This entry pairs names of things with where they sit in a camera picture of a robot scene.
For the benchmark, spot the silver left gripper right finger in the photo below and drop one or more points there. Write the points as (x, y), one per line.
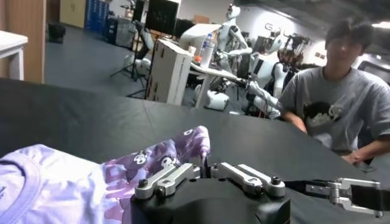
(250, 179)

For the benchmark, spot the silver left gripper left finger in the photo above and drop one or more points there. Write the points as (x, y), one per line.
(164, 182)

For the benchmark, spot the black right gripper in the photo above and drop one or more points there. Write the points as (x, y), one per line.
(371, 198)

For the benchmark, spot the pale t-shirt purple patterned sleeve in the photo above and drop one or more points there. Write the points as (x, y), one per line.
(61, 182)

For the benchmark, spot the person left forearm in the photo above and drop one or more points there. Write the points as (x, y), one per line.
(374, 149)

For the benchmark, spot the large white robot base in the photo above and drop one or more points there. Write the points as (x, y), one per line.
(216, 100)

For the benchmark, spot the small white robot base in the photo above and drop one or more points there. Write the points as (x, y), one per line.
(138, 64)

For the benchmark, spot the person right forearm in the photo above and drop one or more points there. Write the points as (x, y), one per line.
(294, 120)

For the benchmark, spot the person left hand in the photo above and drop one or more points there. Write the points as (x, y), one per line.
(352, 158)

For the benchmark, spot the black table cover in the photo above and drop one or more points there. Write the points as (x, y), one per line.
(91, 121)

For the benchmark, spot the person in grey t-shirt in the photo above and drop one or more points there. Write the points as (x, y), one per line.
(335, 91)

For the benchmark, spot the tall white cardboard box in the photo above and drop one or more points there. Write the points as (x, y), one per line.
(169, 73)

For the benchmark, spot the white humanoid robot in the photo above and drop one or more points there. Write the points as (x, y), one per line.
(233, 33)
(265, 70)

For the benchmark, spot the white adjustable desk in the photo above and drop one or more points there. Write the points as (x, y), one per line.
(210, 73)

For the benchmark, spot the clear water bottle blue cap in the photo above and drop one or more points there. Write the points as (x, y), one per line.
(207, 48)

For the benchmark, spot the white curved shell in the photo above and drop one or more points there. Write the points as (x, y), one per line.
(198, 33)

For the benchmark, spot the black monitor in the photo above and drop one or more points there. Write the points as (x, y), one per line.
(161, 15)

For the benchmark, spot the blue storage rack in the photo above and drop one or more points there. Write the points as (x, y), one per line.
(97, 15)

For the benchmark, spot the black trash bin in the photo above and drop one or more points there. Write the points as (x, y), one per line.
(56, 33)

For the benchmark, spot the wooden panel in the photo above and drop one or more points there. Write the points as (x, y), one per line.
(33, 45)

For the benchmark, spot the white table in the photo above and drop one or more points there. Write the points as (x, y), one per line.
(12, 42)

